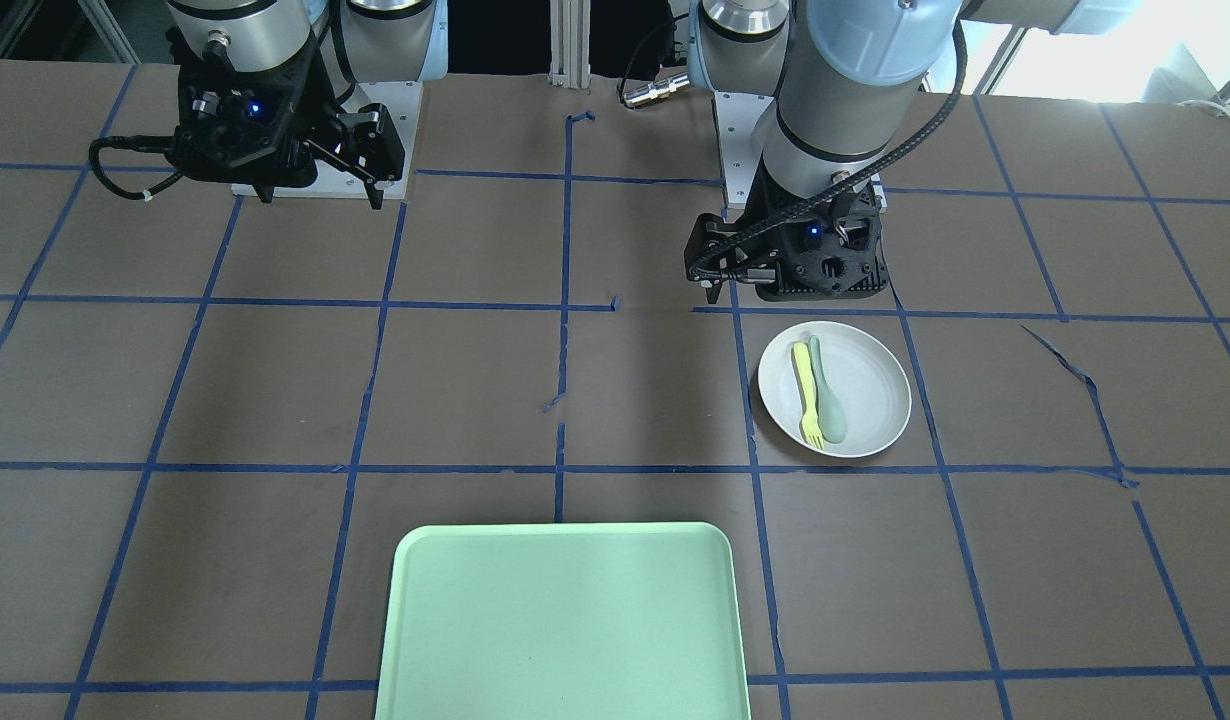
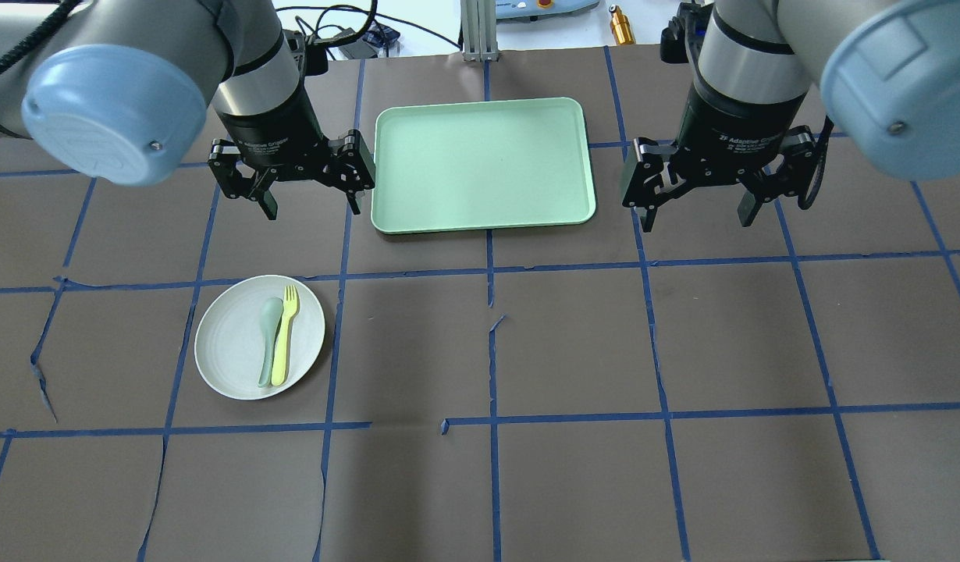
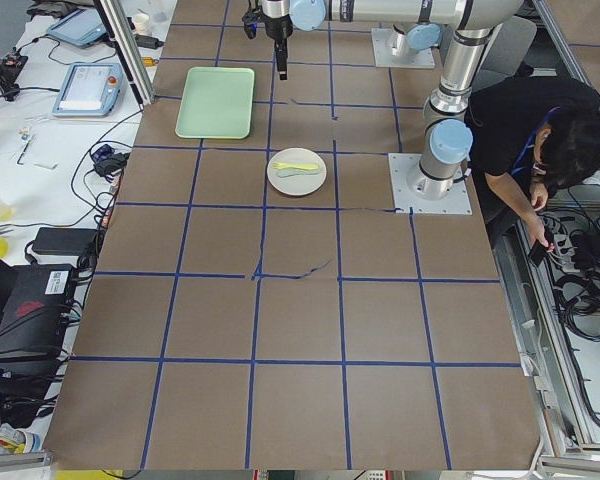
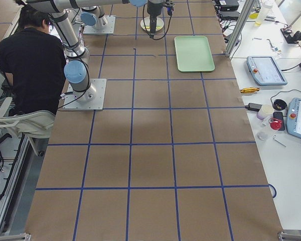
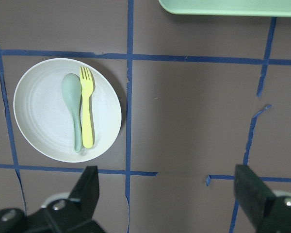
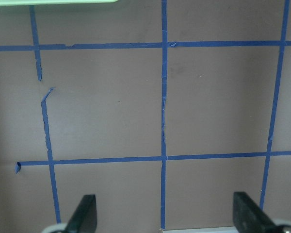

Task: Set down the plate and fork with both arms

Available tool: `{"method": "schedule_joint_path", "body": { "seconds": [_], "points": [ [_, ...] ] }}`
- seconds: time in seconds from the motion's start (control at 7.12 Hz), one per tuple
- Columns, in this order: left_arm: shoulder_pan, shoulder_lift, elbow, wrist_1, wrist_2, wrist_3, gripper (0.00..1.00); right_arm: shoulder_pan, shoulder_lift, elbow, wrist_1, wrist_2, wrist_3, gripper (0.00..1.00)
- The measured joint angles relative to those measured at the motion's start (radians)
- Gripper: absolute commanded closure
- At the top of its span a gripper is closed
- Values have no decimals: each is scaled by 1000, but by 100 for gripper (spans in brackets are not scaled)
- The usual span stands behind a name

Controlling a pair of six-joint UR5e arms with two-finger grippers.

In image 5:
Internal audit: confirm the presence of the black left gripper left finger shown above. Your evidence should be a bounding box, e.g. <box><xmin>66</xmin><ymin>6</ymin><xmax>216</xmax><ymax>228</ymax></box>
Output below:
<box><xmin>68</xmin><ymin>166</ymin><xmax>98</xmax><ymax>218</ymax></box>

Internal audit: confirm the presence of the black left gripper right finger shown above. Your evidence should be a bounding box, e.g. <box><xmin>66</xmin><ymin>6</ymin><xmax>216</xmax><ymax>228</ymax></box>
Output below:
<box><xmin>234</xmin><ymin>165</ymin><xmax>277</xmax><ymax>230</ymax></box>

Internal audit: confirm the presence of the white round plate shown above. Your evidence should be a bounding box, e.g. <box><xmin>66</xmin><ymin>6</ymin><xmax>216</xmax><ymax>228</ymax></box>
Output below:
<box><xmin>13</xmin><ymin>58</ymin><xmax>122</xmax><ymax>163</ymax></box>

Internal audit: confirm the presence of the pale green plastic spoon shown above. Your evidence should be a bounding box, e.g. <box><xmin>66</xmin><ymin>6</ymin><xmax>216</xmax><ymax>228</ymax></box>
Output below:
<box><xmin>62</xmin><ymin>73</ymin><xmax>82</xmax><ymax>152</ymax></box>

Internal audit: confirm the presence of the light green tray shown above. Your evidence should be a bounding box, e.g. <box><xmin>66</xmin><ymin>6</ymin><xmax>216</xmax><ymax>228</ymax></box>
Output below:
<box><xmin>159</xmin><ymin>0</ymin><xmax>291</xmax><ymax>17</ymax></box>

